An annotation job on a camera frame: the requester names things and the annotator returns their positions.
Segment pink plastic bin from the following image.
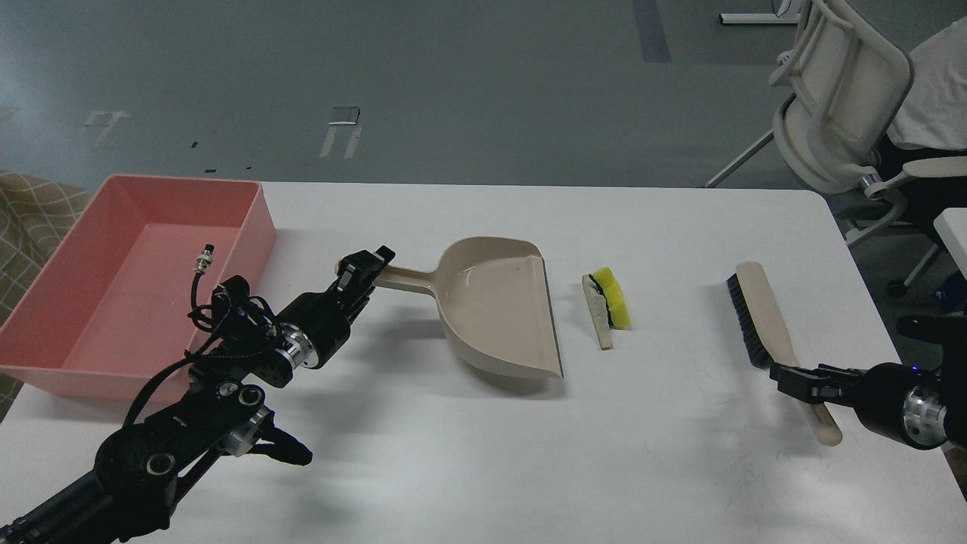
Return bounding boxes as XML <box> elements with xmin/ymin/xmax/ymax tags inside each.
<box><xmin>1</xmin><ymin>175</ymin><xmax>276</xmax><ymax>400</ymax></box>

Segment beige hand brush black bristles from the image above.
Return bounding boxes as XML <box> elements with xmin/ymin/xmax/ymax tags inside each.
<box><xmin>726</xmin><ymin>261</ymin><xmax>843</xmax><ymax>447</ymax></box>

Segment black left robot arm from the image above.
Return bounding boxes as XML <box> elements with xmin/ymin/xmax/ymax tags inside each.
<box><xmin>2</xmin><ymin>246</ymin><xmax>395</xmax><ymax>543</ymax></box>

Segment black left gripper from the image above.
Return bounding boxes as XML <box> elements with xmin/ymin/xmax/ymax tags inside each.
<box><xmin>275</xmin><ymin>246</ymin><xmax>396</xmax><ymax>369</ymax></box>

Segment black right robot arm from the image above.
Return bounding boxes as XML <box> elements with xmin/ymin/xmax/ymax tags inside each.
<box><xmin>769</xmin><ymin>314</ymin><xmax>966</xmax><ymax>450</ymax></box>

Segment beige plastic dustpan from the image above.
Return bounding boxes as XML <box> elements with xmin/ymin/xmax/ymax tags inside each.
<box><xmin>375</xmin><ymin>236</ymin><xmax>564</xmax><ymax>380</ymax></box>

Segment yellow sponge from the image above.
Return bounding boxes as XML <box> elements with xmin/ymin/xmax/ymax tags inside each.
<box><xmin>590</xmin><ymin>267</ymin><xmax>632</xmax><ymax>330</ymax></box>

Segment beige patterned cloth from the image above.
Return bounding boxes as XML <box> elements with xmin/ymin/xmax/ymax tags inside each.
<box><xmin>0</xmin><ymin>169</ymin><xmax>93</xmax><ymax>420</ymax></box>

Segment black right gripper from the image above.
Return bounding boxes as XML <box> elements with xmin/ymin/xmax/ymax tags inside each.
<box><xmin>769</xmin><ymin>363</ymin><xmax>949</xmax><ymax>450</ymax></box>

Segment white office chair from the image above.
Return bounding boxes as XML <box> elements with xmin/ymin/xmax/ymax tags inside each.
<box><xmin>706</xmin><ymin>1</ymin><xmax>965</xmax><ymax>248</ymax></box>

